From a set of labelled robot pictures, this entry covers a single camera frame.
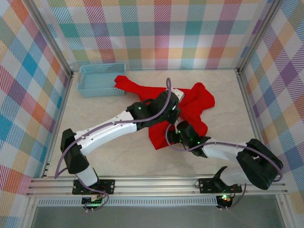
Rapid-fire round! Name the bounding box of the red t-shirt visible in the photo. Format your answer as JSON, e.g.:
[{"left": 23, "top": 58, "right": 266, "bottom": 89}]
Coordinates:
[{"left": 114, "top": 75, "right": 216, "bottom": 151}]

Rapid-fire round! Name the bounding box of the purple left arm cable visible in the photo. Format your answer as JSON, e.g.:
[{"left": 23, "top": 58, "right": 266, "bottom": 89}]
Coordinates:
[{"left": 54, "top": 77, "right": 179, "bottom": 212}]

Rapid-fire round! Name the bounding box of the slotted grey cable duct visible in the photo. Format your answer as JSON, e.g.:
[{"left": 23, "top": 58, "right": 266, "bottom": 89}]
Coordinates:
[{"left": 37, "top": 196, "right": 218, "bottom": 207}]

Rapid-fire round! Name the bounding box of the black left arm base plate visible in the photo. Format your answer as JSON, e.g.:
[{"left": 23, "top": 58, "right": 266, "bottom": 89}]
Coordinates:
[{"left": 72, "top": 179, "right": 115, "bottom": 195}]

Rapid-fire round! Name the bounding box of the aluminium table side rail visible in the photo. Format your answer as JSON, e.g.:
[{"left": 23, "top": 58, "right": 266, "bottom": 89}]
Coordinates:
[
  {"left": 235, "top": 68, "right": 273, "bottom": 176},
  {"left": 41, "top": 71, "right": 75, "bottom": 179}
]

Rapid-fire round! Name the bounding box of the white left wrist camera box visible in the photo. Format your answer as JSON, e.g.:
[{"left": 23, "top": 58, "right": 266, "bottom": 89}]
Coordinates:
[{"left": 171, "top": 87, "right": 185, "bottom": 102}]

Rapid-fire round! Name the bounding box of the aluminium mounting rail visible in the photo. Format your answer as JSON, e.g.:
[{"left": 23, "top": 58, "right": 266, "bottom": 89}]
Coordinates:
[{"left": 26, "top": 175, "right": 288, "bottom": 198}]

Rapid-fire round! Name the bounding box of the light blue plastic basket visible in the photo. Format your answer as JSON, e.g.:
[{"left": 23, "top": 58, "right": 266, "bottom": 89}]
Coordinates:
[{"left": 76, "top": 62, "right": 126, "bottom": 98}]

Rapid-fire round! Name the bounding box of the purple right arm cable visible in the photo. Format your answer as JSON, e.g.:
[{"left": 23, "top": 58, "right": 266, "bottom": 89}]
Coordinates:
[{"left": 165, "top": 123, "right": 284, "bottom": 211}]

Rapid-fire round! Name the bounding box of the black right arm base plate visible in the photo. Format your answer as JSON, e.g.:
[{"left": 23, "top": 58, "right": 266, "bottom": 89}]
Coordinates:
[{"left": 199, "top": 177, "right": 242, "bottom": 193}]

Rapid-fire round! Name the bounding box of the aluminium frame post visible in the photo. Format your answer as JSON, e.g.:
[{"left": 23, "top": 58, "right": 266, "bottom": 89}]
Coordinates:
[
  {"left": 236, "top": 0, "right": 285, "bottom": 72},
  {"left": 23, "top": 0, "right": 75, "bottom": 77}
]

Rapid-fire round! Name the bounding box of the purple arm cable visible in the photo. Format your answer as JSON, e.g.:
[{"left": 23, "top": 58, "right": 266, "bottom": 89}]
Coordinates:
[
  {"left": 165, "top": 123, "right": 284, "bottom": 211},
  {"left": 54, "top": 77, "right": 179, "bottom": 212}
]

